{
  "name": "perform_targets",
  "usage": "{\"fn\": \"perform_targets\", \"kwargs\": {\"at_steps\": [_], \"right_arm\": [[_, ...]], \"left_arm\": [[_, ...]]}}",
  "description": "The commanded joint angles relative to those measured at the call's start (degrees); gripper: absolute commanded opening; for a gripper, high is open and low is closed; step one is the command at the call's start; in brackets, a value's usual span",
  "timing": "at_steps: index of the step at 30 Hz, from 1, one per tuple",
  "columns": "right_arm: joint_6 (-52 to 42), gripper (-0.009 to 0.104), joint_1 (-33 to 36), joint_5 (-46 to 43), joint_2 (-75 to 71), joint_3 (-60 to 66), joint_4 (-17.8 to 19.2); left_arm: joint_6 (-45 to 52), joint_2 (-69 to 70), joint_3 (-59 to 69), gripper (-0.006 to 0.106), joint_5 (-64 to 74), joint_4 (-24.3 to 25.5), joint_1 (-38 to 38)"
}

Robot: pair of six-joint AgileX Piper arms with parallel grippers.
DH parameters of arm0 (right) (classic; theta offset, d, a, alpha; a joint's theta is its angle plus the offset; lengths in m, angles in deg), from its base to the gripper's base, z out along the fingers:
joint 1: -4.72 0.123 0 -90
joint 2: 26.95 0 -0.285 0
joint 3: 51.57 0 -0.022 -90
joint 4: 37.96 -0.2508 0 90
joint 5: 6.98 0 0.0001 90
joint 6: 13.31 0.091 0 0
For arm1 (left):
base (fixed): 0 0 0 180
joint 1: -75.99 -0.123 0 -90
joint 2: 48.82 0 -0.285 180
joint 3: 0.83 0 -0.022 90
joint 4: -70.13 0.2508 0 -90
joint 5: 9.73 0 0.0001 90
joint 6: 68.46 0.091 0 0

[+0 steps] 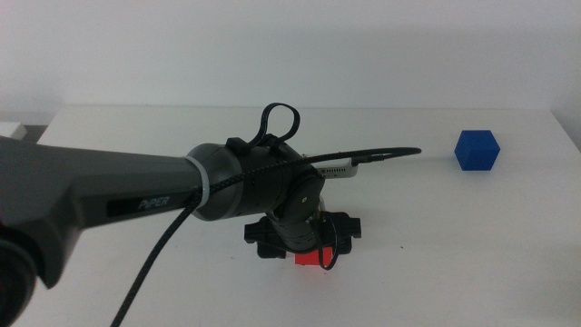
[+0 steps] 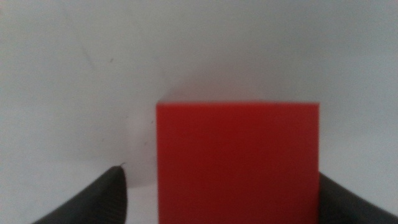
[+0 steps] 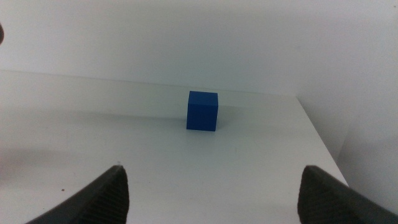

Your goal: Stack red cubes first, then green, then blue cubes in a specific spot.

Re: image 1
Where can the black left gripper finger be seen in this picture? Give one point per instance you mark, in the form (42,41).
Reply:
(271,252)
(343,247)

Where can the red cube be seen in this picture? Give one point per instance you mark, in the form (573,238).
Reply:
(306,260)

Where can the blue cube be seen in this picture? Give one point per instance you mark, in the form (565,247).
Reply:
(476,152)

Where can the grey left Piper arm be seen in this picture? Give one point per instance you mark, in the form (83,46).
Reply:
(68,181)

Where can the white side table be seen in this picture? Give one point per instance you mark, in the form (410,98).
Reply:
(11,131)

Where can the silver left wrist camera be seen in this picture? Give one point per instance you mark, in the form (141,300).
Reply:
(336,171)

